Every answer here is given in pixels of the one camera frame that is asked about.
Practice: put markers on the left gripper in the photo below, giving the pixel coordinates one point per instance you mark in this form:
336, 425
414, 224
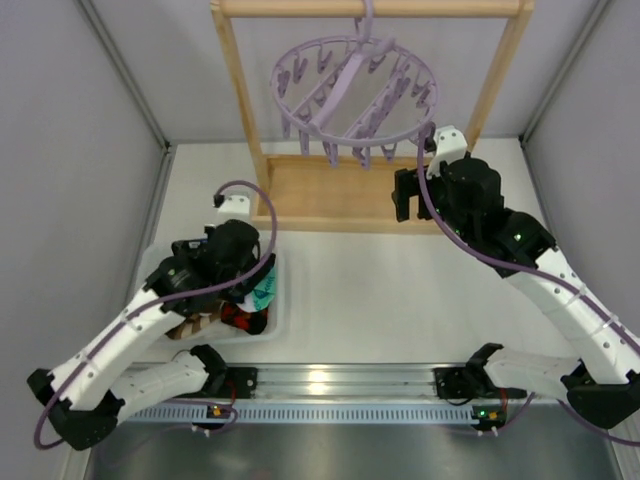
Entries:
255, 282

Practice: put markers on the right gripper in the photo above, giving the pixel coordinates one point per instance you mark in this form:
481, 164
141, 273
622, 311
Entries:
407, 195

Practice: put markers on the green sock back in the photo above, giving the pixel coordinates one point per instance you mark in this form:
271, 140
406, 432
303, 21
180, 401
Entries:
262, 295

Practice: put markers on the purple round clip hanger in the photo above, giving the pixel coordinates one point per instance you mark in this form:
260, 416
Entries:
355, 92

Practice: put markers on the black sock with grey patch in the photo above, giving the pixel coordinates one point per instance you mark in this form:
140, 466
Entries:
199, 250

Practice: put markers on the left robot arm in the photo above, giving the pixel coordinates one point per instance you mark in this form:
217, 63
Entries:
85, 398

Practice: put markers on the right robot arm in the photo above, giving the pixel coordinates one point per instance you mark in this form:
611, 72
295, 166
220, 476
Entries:
600, 383

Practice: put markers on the wooden hanger rack stand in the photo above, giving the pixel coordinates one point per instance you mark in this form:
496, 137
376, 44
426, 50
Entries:
306, 192

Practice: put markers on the red black argyle sock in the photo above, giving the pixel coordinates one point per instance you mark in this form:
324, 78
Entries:
252, 323

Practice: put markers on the white plastic basket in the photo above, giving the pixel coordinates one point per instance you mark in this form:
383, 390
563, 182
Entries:
227, 335

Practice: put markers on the brown tan checkered sock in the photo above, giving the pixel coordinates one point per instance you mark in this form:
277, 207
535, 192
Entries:
194, 326

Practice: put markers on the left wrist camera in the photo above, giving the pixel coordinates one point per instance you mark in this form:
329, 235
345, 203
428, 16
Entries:
231, 207

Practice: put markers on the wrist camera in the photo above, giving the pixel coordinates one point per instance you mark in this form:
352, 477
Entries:
231, 207
446, 145

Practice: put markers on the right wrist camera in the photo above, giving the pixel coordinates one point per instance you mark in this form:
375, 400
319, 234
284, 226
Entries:
446, 145

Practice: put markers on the aluminium mounting rail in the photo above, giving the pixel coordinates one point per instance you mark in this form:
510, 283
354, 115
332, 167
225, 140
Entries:
350, 385

